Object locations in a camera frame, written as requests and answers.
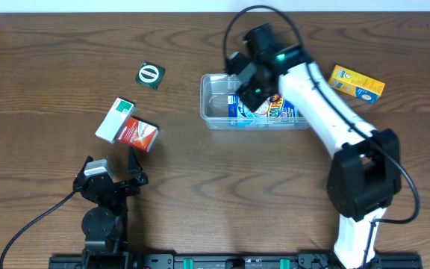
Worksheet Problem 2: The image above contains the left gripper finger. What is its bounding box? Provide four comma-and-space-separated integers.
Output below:
81, 155, 93, 175
128, 147, 147, 182

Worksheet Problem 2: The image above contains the blue fever patch box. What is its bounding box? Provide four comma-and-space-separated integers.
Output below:
228, 93, 300, 126

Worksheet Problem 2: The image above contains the yellow medicine box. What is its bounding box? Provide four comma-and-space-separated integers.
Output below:
328, 65, 385, 104

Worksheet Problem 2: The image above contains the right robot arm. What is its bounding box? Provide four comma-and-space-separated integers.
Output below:
225, 24, 401, 268

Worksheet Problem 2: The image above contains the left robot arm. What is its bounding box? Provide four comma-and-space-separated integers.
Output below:
73, 148, 149, 253

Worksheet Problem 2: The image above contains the clear plastic container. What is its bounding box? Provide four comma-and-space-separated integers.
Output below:
200, 73, 309, 130

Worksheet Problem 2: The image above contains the red Panadol ActiFast box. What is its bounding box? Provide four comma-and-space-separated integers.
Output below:
117, 117, 159, 152

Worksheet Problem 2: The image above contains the white green Panadol box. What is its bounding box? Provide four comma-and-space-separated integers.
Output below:
95, 98, 136, 144

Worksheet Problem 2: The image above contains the dark green square box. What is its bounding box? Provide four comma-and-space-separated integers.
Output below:
135, 61, 165, 90

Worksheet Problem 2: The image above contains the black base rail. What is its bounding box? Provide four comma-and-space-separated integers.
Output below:
49, 252, 423, 269

